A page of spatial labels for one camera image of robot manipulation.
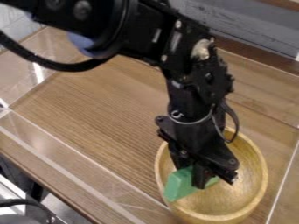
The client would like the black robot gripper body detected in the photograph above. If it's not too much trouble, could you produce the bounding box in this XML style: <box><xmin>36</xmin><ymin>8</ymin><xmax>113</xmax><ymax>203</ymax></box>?
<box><xmin>155</xmin><ymin>115</ymin><xmax>239</xmax><ymax>185</ymax></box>

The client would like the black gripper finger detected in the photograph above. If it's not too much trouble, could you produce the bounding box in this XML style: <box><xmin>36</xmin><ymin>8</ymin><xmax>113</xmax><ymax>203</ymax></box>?
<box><xmin>169</xmin><ymin>142</ymin><xmax>193</xmax><ymax>170</ymax></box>
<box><xmin>191</xmin><ymin>163</ymin><xmax>215</xmax><ymax>189</ymax></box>

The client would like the green rectangular block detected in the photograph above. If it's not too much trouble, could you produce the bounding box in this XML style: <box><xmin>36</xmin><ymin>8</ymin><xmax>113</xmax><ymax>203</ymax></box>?
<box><xmin>163</xmin><ymin>166</ymin><xmax>221</xmax><ymax>203</ymax></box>

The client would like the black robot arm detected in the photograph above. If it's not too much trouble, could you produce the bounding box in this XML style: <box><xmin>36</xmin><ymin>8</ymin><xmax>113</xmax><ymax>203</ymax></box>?
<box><xmin>0</xmin><ymin>0</ymin><xmax>239</xmax><ymax>188</ymax></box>

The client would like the brown wooden bowl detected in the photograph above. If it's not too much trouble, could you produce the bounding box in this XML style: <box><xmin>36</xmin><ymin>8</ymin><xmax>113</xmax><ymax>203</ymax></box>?
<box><xmin>154</xmin><ymin>133</ymin><xmax>269</xmax><ymax>224</ymax></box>

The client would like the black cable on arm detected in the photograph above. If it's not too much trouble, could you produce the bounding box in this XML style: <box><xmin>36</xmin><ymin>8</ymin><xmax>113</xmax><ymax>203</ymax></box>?
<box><xmin>210</xmin><ymin>99</ymin><xmax>241</xmax><ymax>144</ymax></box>

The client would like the black metal table frame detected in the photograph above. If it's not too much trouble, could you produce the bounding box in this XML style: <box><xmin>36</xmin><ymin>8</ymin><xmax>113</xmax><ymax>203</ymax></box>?
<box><xmin>0</xmin><ymin>156</ymin><xmax>70</xmax><ymax>224</ymax></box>

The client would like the black floor cable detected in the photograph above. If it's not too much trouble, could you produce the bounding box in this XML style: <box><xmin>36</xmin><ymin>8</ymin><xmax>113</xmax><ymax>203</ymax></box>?
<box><xmin>0</xmin><ymin>198</ymin><xmax>58</xmax><ymax>224</ymax></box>

